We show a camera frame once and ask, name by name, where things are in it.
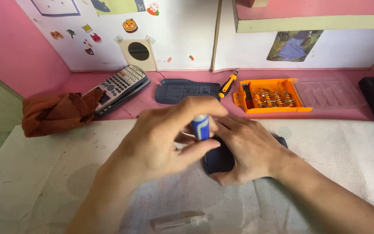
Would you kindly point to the person's right hand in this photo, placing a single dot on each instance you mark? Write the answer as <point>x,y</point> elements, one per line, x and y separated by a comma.
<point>255,149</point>

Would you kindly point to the person's left hand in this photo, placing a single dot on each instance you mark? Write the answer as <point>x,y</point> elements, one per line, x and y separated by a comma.
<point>154,143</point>

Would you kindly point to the dark blue calculator body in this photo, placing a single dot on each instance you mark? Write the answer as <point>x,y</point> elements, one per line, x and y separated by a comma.
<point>219,160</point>

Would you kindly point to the blue white screwdriver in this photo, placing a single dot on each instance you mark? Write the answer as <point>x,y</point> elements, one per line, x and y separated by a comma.
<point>201,126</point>

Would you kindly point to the orange bit case clear lid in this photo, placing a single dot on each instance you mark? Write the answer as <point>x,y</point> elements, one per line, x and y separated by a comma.
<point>271,107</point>

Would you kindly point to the set of metal screwdriver bits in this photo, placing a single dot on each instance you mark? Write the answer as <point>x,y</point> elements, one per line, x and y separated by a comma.
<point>273,97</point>

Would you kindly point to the dark blue calculator back panel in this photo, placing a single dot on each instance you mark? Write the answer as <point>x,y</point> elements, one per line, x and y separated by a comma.
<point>187,89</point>

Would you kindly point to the grey scientific calculator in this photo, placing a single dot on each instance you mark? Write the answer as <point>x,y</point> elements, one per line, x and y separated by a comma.
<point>120,84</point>

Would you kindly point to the orange black screwdriver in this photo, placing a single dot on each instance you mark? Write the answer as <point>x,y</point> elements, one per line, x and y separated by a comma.
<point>227,85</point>

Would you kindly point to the clear plastic tube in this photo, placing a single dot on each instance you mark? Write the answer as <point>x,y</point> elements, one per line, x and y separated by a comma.
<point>177,221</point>

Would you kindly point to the beige card with dark oval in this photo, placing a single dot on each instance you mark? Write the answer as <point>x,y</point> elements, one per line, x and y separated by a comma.
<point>134,60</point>

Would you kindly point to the rust brown cloth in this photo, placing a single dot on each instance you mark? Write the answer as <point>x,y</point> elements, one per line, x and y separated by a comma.
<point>57,110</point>

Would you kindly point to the painting print picture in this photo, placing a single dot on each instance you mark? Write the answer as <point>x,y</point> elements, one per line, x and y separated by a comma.
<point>292,45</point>

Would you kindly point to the white board with stickers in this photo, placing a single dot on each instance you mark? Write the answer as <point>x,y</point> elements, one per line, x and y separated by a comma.
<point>180,32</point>

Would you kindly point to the white table cover sheet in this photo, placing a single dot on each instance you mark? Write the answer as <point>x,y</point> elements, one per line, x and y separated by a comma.
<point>44,178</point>

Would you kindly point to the group of small cartoon stickers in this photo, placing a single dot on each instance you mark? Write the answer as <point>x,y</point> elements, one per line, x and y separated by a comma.
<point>130,26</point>

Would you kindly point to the white board with painting print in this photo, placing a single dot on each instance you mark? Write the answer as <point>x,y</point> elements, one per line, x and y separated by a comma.
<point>346,48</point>

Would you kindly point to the pink shelf with green edge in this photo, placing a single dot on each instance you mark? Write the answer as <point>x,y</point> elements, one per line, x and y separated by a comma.
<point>304,18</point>

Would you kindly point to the green picture with dark shape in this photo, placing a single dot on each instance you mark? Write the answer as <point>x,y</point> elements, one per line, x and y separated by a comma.
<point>118,6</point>

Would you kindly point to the beige block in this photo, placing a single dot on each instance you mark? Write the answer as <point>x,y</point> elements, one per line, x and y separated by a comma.
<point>258,3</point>

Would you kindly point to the blue framed picture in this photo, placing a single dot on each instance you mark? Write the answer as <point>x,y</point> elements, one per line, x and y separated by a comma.
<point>55,8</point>

